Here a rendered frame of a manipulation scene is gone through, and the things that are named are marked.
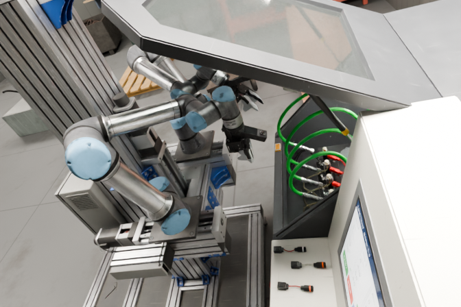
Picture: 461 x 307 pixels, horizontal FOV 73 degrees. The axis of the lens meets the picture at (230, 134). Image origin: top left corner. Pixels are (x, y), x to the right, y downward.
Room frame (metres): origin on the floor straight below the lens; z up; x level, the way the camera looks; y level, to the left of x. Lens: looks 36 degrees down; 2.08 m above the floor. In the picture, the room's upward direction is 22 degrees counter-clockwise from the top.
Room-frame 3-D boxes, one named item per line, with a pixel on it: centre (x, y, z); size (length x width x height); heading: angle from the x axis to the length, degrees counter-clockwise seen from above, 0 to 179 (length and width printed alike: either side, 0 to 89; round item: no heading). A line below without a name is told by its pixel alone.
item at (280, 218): (1.06, -0.14, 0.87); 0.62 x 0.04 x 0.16; 160
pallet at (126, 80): (5.39, 1.02, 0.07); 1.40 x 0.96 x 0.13; 164
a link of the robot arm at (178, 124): (1.46, 0.21, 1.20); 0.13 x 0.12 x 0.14; 123
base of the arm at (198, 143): (1.46, 0.22, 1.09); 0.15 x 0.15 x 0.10
